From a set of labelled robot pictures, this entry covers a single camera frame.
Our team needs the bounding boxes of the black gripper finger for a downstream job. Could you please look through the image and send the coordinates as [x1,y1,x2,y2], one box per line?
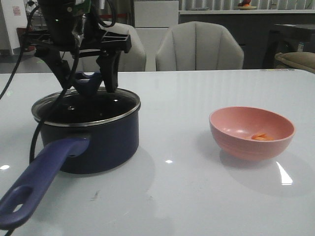
[96,51,121,92]
[34,49,73,89]

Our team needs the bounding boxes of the left beige chair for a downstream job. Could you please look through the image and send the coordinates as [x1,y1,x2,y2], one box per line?
[76,23,147,72]

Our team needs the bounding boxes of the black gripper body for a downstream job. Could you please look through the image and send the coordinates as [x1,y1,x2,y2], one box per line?
[21,29,131,58]

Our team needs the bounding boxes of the beige chair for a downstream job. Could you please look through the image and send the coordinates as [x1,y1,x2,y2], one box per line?
[156,21,244,71]
[76,23,147,72]

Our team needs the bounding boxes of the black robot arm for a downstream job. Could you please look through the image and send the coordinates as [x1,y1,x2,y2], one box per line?
[24,0,132,96]

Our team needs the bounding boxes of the grey counter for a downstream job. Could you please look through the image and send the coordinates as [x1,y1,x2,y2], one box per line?
[179,9,315,69]

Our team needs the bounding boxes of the pink bowl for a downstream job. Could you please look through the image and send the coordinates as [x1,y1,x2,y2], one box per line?
[209,106,295,161]

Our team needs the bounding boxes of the orange ham pieces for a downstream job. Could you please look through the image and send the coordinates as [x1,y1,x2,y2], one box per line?
[251,133,274,141]

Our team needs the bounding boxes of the white cabinet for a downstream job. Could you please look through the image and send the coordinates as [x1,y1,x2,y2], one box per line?
[134,0,179,71]

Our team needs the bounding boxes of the dark blue saucepan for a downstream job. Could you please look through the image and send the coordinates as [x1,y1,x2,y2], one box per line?
[0,87,142,230]

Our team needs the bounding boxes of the right beige chair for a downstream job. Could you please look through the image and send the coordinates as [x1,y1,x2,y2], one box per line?
[156,21,244,71]

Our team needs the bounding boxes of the fruit plate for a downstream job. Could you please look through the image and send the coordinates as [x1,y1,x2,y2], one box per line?
[236,0,257,10]

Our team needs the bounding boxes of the black cable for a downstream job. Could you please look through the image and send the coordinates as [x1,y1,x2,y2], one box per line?
[0,0,116,236]

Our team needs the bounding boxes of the glass lid blue knob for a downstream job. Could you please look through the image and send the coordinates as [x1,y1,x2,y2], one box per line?
[31,71,142,127]

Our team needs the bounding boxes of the dark side table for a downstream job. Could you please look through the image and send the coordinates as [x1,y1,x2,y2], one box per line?
[262,24,315,69]

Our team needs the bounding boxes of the tan cushion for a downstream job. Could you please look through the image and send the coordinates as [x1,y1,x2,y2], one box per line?
[275,52,315,74]

